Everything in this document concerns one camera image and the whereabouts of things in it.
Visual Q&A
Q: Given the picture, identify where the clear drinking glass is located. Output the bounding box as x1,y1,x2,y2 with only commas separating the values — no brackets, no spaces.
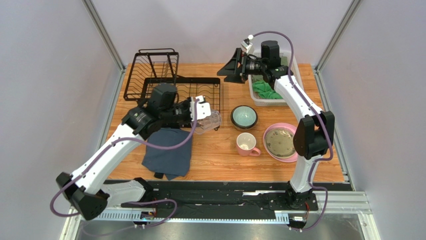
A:
195,110,222,135

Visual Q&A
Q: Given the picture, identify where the light blue ribbed bowl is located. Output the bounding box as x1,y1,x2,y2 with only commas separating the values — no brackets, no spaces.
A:
230,105,258,129

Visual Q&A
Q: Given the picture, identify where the pink mug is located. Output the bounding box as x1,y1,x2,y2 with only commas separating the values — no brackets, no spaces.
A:
236,132,261,157

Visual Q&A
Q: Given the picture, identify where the clear glass plate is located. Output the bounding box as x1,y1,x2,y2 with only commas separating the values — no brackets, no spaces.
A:
264,127,296,159

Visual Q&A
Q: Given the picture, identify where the large pink plate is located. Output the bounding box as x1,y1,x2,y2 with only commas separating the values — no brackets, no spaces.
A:
262,123,298,163

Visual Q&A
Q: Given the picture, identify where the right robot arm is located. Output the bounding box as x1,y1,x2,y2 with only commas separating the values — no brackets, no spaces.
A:
217,38,335,209

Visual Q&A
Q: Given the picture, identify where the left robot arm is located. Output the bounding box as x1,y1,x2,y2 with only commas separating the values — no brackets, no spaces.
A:
49,83,205,221

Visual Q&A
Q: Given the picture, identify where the bright green cloth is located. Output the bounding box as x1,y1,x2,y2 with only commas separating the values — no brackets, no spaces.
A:
252,80,282,100

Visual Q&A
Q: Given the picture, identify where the white plastic basket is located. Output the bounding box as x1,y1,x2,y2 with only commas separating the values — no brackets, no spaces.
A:
247,51,304,107

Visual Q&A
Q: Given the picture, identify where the olive green cloth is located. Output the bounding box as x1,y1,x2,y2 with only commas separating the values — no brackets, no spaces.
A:
252,56,289,85

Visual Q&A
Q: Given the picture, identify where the dark blue cloth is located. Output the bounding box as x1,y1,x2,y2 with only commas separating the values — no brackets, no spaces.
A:
142,128,193,181

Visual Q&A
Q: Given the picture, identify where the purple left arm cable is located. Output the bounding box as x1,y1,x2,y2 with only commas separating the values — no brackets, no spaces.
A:
49,98,201,230

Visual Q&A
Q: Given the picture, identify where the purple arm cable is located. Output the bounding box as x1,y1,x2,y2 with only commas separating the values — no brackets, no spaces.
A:
252,30,334,233
49,98,201,230

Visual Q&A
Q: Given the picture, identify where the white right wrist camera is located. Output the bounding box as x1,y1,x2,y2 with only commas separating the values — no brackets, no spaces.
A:
241,34,254,55

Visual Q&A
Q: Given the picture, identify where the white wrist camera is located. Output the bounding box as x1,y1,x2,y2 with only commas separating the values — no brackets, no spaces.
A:
189,95,212,122
241,34,254,55

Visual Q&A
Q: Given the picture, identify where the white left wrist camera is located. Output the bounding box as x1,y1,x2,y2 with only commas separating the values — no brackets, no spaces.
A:
189,95,212,122

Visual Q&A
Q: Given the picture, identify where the black wire dish rack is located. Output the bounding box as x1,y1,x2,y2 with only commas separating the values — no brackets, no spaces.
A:
123,48,221,112

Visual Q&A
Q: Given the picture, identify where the aluminium frame post right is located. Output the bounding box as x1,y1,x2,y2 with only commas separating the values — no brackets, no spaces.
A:
314,0,363,73

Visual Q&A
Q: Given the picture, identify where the aluminium frame post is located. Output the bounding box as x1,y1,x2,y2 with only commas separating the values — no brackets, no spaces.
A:
314,0,363,73
82,0,126,73

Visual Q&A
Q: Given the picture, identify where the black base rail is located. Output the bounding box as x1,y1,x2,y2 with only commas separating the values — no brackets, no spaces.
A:
140,180,350,221

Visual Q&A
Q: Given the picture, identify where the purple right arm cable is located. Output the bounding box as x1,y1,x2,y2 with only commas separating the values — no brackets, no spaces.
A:
252,30,334,233

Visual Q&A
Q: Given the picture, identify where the aluminium frame post left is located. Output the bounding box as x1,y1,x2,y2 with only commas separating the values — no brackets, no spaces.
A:
82,0,126,73

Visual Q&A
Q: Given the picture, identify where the aluminium front rail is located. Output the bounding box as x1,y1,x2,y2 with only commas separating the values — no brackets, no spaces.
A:
82,187,372,224

